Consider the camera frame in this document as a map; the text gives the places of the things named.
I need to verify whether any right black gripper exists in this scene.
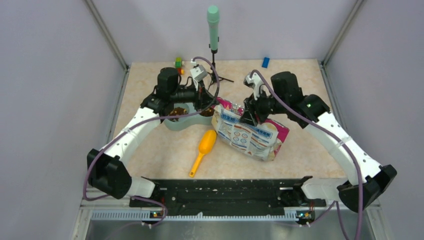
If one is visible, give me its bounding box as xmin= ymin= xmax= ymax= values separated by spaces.
xmin=239 ymin=87 xmax=288 ymax=127

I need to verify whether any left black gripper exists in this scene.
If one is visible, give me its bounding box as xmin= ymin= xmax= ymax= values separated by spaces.
xmin=170 ymin=77 xmax=219 ymax=111

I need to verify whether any cat food bag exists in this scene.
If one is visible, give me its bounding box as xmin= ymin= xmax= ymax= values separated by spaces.
xmin=211 ymin=97 xmax=290 ymax=162

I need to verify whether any yellow plastic scoop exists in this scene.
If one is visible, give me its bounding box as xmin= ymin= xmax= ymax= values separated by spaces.
xmin=189 ymin=129 xmax=217 ymax=178

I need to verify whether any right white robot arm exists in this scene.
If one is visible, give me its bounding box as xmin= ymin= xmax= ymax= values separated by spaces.
xmin=241 ymin=70 xmax=397 ymax=213

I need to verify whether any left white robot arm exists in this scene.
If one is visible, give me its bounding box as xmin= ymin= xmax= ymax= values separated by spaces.
xmin=83 ymin=64 xmax=218 ymax=207

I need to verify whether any green double pet bowl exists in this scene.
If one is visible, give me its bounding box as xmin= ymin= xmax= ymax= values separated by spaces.
xmin=163 ymin=103 xmax=214 ymax=131

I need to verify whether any colourful toy block figure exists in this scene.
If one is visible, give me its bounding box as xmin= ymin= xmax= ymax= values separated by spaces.
xmin=174 ymin=57 xmax=185 ymax=75

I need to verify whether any blue block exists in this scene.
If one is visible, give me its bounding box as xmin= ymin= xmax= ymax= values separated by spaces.
xmin=261 ymin=57 xmax=270 ymax=68

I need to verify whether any black tripod microphone stand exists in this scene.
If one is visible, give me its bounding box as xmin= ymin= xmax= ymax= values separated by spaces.
xmin=208 ymin=50 xmax=234 ymax=89

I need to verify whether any green microphone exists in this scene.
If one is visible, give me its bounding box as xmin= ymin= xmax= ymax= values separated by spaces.
xmin=206 ymin=5 xmax=220 ymax=54

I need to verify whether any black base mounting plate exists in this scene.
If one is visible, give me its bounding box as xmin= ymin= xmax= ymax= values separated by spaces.
xmin=129 ymin=177 xmax=327 ymax=218

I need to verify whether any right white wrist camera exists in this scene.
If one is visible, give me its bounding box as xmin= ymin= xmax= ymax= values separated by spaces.
xmin=243 ymin=72 xmax=264 ymax=100

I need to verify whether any grey cable duct strip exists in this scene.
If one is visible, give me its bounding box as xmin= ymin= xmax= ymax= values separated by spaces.
xmin=90 ymin=209 xmax=299 ymax=222

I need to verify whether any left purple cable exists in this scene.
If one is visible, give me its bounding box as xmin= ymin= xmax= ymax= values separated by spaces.
xmin=82 ymin=56 xmax=221 ymax=229

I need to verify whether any purple cable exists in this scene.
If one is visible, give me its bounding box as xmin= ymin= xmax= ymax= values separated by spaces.
xmin=82 ymin=56 xmax=221 ymax=229
xmin=250 ymin=69 xmax=365 ymax=240

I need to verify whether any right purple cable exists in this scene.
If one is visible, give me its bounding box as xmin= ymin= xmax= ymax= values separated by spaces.
xmin=250 ymin=69 xmax=365 ymax=240

